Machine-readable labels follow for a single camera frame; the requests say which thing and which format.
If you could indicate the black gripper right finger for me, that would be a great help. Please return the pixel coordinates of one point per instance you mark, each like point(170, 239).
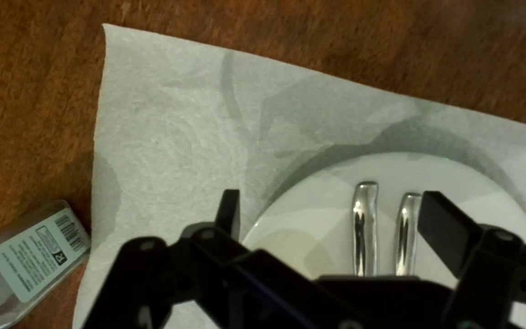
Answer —
point(446, 229)

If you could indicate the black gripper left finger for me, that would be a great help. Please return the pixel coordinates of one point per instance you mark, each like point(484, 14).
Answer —
point(228, 213)

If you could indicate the silver fork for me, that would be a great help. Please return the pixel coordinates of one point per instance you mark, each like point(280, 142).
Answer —
point(406, 235)

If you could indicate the silver spoon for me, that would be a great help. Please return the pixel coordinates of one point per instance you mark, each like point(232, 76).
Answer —
point(364, 226)

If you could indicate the glass spice shaker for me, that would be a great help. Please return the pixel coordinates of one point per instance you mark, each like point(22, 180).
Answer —
point(37, 253)

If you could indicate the white round plate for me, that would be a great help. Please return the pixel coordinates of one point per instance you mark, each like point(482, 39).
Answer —
point(309, 228)

